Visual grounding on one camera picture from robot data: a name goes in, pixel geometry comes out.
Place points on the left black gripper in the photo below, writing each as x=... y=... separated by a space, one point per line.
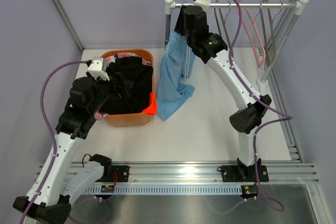
x=128 y=84

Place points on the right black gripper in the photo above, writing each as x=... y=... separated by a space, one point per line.
x=179 y=25

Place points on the black shorts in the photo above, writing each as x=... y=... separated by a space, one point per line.
x=137 y=75

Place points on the orange shorts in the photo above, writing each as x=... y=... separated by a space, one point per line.
x=152 y=108

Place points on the light blue shorts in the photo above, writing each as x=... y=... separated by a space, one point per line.
x=175 y=67

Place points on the black shorts hanger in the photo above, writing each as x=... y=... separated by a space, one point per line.
x=221 y=24

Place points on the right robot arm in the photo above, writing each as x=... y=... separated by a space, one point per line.
x=252 y=106

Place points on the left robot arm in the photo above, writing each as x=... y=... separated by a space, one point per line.
x=50 y=200

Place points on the white clothes rack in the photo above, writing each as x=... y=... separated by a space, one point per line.
x=298 y=7

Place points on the orange plastic basket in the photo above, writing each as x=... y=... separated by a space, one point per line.
x=131 y=119

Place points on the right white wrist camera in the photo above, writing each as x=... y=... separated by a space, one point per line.
x=204 y=4

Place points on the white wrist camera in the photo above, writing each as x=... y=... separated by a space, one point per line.
x=204 y=4
x=97 y=69

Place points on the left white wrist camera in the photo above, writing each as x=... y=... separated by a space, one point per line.
x=97 y=69

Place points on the aluminium mounting rail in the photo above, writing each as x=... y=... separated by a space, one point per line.
x=212 y=173

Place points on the slotted cable duct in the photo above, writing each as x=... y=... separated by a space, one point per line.
x=165 y=190

